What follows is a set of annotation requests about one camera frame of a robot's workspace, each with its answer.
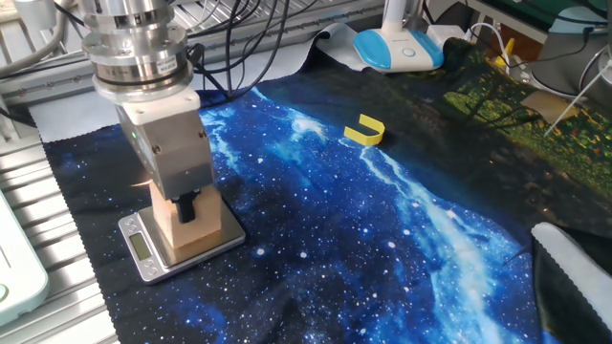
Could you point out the grey metal gripper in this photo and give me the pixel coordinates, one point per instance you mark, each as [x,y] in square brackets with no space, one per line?
[179,157]

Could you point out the wooden cube block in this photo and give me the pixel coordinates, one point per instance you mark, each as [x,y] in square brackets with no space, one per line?
[210,220]

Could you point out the silver digital scale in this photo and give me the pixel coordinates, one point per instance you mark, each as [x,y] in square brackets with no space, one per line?
[229,234]

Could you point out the white teach pendant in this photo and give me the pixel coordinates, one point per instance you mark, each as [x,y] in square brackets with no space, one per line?
[21,277]

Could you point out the yellow U-shaped clip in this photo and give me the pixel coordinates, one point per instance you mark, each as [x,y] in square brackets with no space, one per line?
[365,140]

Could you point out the galaxy print cloth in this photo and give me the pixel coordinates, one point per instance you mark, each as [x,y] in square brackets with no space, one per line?
[382,215]

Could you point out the blue white lamp base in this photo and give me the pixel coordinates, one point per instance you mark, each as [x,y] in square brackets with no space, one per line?
[421,52]

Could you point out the white power adapter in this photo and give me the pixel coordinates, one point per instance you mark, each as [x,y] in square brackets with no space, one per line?
[444,34]

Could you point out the small yellow tool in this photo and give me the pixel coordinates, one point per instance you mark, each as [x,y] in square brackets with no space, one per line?
[501,60]

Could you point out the tan cardboard piece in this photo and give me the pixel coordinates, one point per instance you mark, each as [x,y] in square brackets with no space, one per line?
[550,106]

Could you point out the desk with green top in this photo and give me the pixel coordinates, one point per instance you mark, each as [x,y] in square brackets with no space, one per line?
[526,9]

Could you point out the thin white rod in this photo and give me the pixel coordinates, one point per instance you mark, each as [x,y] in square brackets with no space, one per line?
[578,99]

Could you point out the aluminium profile rail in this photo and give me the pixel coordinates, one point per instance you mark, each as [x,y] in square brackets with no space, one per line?
[28,88]

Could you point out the silver camera box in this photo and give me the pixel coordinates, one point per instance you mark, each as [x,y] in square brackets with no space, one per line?
[36,14]

